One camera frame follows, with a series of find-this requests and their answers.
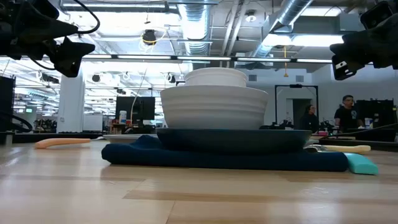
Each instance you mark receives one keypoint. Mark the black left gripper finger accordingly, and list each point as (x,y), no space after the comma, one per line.
(70,56)
(46,29)

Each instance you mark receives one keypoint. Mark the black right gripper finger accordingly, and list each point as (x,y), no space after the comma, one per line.
(377,15)
(348,56)

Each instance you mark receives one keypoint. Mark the white ceramic mug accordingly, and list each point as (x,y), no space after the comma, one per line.
(214,77)

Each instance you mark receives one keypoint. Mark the white bowl with black rim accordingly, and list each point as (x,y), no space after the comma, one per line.
(233,141)

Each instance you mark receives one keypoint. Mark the large white ribbed bowl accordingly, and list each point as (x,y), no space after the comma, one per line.
(214,109)

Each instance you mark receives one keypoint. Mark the navy cloth napkin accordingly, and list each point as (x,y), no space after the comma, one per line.
(186,160)

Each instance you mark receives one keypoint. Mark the white building pillar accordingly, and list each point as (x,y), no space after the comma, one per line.
(71,102)

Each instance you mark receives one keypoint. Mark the black equipment screen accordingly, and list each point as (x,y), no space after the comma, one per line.
(374,112)

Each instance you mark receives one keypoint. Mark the person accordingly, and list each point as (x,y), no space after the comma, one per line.
(346,116)
(309,119)

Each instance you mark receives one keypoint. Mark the whiteboard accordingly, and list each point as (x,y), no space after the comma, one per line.
(92,123)

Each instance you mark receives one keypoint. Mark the black cabinet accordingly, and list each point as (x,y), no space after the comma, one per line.
(7,102)

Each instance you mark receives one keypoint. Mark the white canister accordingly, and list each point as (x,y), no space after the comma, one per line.
(122,117)

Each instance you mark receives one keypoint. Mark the black ceiling-mounted device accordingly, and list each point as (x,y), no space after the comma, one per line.
(149,36)

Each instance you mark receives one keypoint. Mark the black computer monitor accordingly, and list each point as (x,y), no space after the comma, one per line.
(140,107)

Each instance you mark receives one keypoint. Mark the long ceiling light bar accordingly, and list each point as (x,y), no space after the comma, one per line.
(202,58)

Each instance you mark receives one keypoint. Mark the silver ventilation duct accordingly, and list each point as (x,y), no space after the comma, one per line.
(196,25)
(286,15)

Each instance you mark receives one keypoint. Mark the black aluminium table frame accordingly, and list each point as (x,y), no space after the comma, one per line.
(77,135)

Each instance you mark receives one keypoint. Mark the black rectangular stand frame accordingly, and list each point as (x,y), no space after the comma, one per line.
(276,102)

